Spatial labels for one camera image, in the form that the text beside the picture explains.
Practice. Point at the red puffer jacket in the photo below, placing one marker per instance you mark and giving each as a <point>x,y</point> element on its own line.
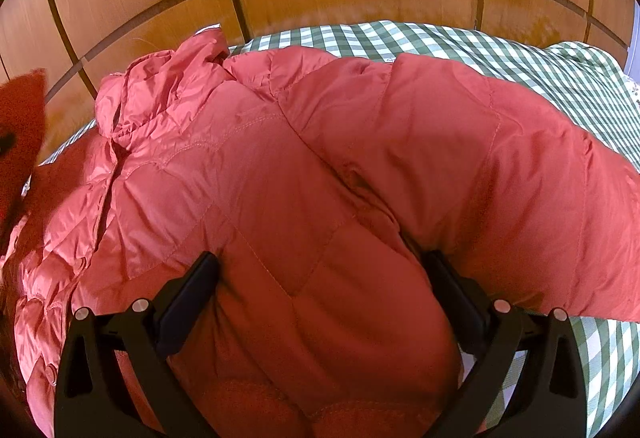
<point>310,178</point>

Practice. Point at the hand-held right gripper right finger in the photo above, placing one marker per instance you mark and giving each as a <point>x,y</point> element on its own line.
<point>462,309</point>

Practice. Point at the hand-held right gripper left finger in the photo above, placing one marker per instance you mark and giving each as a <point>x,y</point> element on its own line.
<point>189,299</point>

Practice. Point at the green checked bed sheet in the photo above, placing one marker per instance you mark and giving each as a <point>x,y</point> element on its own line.
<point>575,83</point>

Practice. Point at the wooden panelled headboard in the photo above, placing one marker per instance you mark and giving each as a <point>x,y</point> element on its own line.
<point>350,3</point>

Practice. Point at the red fuzzy cloth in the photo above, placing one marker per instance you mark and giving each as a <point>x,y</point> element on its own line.
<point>22,118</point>

